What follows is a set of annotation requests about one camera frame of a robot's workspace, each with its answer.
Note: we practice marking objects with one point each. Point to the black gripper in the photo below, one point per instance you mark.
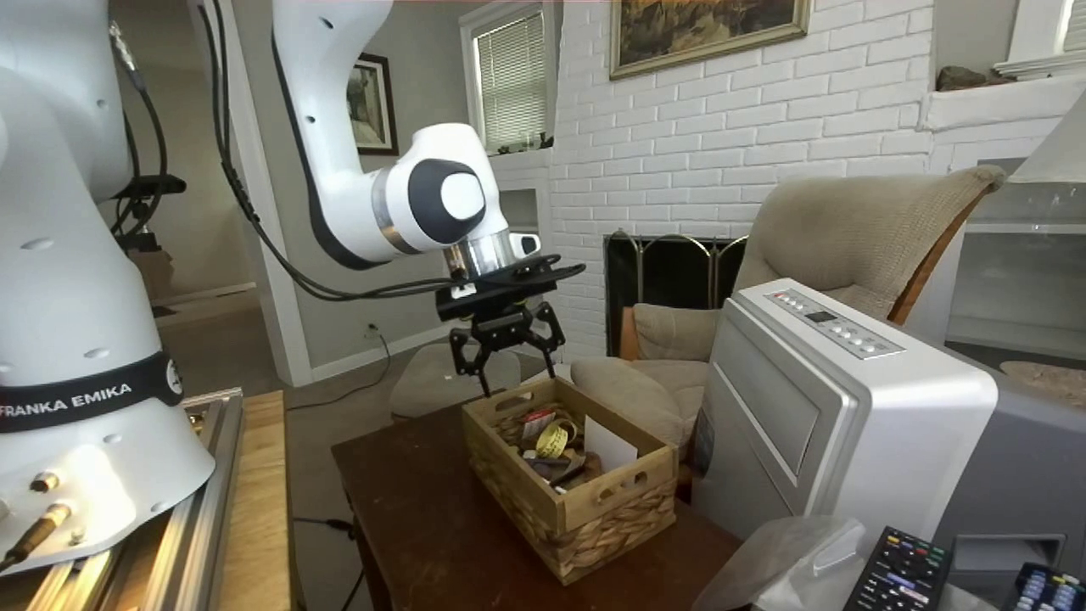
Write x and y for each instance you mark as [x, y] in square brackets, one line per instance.
[504, 327]

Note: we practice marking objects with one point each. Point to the woven wicker basket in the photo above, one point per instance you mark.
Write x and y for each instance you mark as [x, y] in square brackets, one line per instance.
[563, 515]

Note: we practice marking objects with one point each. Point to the black Sony remote control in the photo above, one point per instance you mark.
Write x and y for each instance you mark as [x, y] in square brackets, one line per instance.
[899, 573]

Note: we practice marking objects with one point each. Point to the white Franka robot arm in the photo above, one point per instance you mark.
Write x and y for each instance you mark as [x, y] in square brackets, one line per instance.
[69, 284]

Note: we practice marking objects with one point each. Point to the white portable air cooler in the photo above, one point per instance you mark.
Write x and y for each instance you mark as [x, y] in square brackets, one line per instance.
[835, 420]

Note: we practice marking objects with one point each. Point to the yellow round object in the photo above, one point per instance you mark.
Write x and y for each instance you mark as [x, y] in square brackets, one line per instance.
[553, 439]

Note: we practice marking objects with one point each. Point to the white paper card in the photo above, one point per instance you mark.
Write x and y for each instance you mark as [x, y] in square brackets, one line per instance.
[613, 443]

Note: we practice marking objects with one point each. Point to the brass framed fireplace screen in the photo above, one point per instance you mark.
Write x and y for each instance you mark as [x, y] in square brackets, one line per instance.
[666, 273]

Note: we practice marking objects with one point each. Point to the dark wooden side table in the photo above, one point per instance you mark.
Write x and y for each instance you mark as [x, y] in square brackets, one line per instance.
[427, 522]

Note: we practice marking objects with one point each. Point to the window with blinds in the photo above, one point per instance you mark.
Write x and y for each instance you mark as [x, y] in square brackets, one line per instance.
[513, 81]

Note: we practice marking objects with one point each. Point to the small dark framed picture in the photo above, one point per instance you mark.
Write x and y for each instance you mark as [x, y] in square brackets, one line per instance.
[372, 104]

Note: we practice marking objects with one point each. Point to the beige glider armchair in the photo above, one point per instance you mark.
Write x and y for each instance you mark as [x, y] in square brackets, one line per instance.
[835, 227]

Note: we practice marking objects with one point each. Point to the gold framed landscape painting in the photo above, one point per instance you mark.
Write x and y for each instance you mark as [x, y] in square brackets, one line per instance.
[700, 30]

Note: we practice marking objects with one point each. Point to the white built-in cabinet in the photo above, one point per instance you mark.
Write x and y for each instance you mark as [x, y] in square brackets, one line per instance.
[1018, 284]

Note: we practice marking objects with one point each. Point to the grey beige sofa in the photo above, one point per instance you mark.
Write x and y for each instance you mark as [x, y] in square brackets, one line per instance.
[982, 584]

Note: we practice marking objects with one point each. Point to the dark mantel ornament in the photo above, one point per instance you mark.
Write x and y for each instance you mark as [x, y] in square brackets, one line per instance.
[969, 81]

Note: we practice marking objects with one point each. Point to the white framed mirror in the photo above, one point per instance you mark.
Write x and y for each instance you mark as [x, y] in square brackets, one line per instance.
[1040, 30]

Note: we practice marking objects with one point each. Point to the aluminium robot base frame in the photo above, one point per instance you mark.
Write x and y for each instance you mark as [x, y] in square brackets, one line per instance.
[138, 546]

